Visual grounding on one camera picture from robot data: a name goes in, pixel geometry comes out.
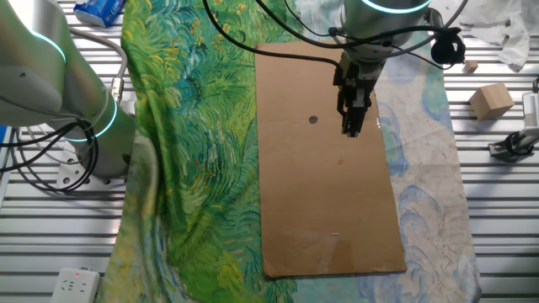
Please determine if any black coiled cable bundle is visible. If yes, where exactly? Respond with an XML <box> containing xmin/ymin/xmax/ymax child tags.
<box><xmin>430</xmin><ymin>27</ymin><xmax>467</xmax><ymax>66</ymax></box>

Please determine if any painted landscape print cloth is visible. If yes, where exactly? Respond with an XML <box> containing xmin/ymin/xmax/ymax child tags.
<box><xmin>95</xmin><ymin>0</ymin><xmax>483</xmax><ymax>303</ymax></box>

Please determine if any white power strip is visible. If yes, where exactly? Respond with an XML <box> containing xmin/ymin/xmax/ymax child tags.
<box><xmin>50</xmin><ymin>267</ymin><xmax>101</xmax><ymax>303</ymax></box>

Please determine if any grey cable with connector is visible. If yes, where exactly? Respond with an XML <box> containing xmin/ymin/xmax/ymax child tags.
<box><xmin>68</xmin><ymin>25</ymin><xmax>130</xmax><ymax>105</ymax></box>

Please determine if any black metal clamp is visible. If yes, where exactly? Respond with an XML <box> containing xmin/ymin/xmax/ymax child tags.
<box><xmin>488</xmin><ymin>125</ymin><xmax>539</xmax><ymax>163</ymax></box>

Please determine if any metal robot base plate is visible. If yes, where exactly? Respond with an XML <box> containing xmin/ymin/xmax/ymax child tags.
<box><xmin>56</xmin><ymin>142</ymin><xmax>127</xmax><ymax>191</ymax></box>

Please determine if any blue tissue pack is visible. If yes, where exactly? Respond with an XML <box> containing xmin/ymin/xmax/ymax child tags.
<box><xmin>72</xmin><ymin>0</ymin><xmax>127</xmax><ymax>29</ymax></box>

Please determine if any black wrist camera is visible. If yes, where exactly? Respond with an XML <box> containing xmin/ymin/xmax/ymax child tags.
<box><xmin>334</xmin><ymin>61</ymin><xmax>351</xmax><ymax>88</ymax></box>

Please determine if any white ribbed device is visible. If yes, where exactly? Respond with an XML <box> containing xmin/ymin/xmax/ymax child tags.
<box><xmin>521</xmin><ymin>91</ymin><xmax>539</xmax><ymax>130</ymax></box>

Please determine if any large wooden block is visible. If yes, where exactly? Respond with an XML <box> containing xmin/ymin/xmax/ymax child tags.
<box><xmin>467</xmin><ymin>82</ymin><xmax>515</xmax><ymax>122</ymax></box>

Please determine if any crumpled white paper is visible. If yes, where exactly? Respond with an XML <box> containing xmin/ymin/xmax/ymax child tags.
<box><xmin>458</xmin><ymin>0</ymin><xmax>531</xmax><ymax>72</ymax></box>

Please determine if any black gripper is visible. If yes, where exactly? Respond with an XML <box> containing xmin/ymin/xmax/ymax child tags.
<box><xmin>336</xmin><ymin>62</ymin><xmax>382</xmax><ymax>138</ymax></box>

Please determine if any brown cardboard sheet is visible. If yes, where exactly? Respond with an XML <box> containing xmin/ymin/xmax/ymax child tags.
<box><xmin>253</xmin><ymin>40</ymin><xmax>408</xmax><ymax>279</ymax></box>

